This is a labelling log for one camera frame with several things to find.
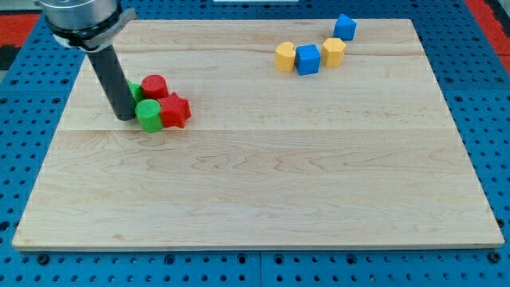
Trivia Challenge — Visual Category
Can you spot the green cylinder block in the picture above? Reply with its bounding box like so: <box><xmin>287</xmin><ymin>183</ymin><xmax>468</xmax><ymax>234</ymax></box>
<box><xmin>135</xmin><ymin>99</ymin><xmax>163</xmax><ymax>132</ymax></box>

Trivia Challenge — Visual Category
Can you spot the green block behind rod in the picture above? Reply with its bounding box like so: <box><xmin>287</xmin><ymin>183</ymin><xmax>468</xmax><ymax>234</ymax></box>
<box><xmin>127</xmin><ymin>81</ymin><xmax>146</xmax><ymax>104</ymax></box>

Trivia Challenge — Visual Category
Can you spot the blue cube block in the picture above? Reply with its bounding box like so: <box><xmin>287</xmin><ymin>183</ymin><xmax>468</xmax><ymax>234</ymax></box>
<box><xmin>295</xmin><ymin>45</ymin><xmax>320</xmax><ymax>76</ymax></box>

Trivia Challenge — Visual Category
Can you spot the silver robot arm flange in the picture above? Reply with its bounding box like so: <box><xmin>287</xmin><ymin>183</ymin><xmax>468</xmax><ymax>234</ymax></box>
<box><xmin>34</xmin><ymin>0</ymin><xmax>136</xmax><ymax>53</ymax></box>

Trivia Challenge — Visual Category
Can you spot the yellow heart block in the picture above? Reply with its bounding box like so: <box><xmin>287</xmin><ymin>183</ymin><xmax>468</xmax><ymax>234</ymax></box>
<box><xmin>274</xmin><ymin>41</ymin><xmax>296</xmax><ymax>73</ymax></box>

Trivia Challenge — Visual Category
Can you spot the red cylinder block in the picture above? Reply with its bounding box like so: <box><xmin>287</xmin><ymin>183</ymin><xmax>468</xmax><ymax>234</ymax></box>
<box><xmin>141</xmin><ymin>74</ymin><xmax>169</xmax><ymax>100</ymax></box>

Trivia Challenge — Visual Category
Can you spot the yellow hexagon block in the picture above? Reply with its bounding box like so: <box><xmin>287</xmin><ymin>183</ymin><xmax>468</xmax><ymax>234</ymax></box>
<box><xmin>321</xmin><ymin>37</ymin><xmax>347</xmax><ymax>67</ymax></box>

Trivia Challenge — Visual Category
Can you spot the wooden board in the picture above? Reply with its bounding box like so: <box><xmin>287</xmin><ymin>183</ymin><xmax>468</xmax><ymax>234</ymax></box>
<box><xmin>12</xmin><ymin>19</ymin><xmax>504</xmax><ymax>251</ymax></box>

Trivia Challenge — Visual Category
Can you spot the red star block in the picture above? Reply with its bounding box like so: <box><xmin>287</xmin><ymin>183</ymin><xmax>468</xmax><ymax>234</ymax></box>
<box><xmin>157</xmin><ymin>92</ymin><xmax>191</xmax><ymax>128</ymax></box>

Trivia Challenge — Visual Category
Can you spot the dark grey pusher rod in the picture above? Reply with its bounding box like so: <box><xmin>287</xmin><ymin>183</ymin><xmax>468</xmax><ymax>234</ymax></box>
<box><xmin>87</xmin><ymin>45</ymin><xmax>135</xmax><ymax>121</ymax></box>

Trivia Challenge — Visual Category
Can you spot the blue pentagon block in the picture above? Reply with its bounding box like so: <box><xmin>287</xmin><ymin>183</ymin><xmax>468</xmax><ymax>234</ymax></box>
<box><xmin>332</xmin><ymin>14</ymin><xmax>357</xmax><ymax>41</ymax></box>

